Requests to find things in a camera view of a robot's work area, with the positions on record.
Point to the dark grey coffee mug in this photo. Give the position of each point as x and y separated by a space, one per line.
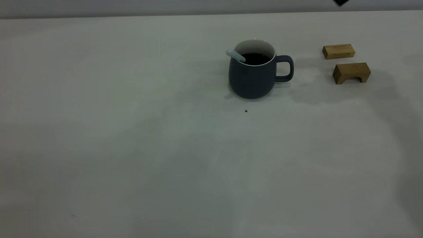
252 79

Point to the flat wooden block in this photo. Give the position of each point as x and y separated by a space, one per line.
338 51

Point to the arched wooden block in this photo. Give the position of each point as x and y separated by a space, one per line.
350 70

